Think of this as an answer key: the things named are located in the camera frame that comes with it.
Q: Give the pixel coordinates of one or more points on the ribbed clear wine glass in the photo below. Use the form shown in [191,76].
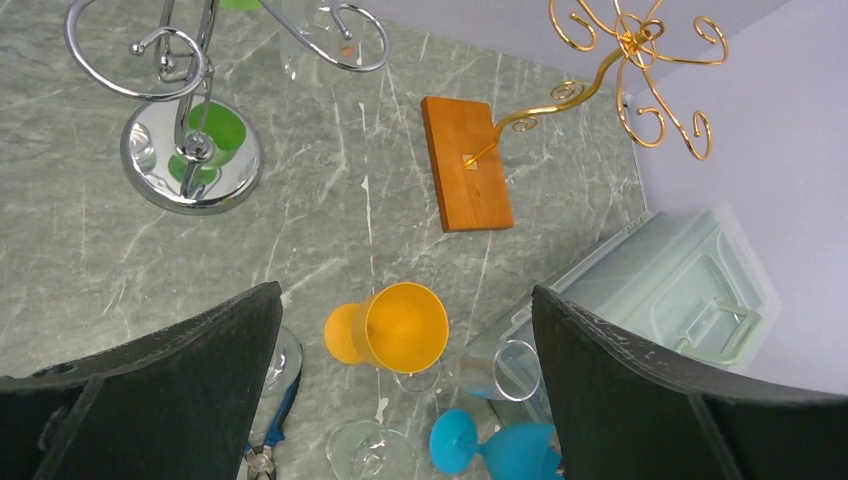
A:
[284,366]

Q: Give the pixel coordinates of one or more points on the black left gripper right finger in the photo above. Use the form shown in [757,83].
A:
[625,407]

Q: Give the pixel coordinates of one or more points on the blue handled pliers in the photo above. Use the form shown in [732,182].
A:
[259,458]

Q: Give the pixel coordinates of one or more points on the clear hanging wine glass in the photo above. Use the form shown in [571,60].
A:
[314,21]

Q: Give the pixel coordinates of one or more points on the chrome wire glass rack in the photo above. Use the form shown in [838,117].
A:
[147,149]

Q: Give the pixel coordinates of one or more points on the green wine glass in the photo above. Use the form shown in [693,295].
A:
[192,144]

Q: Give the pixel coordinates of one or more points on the gold wire glass rack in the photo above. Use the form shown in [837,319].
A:
[463,140]

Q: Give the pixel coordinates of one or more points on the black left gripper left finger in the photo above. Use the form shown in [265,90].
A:
[177,403]

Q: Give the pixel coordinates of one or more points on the orange frosted wine glass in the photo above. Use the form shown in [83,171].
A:
[403,328]

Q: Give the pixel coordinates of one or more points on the clear plastic storage box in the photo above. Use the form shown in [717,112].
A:
[689,281]

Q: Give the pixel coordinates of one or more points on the blue wine glass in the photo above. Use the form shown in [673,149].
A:
[520,451]

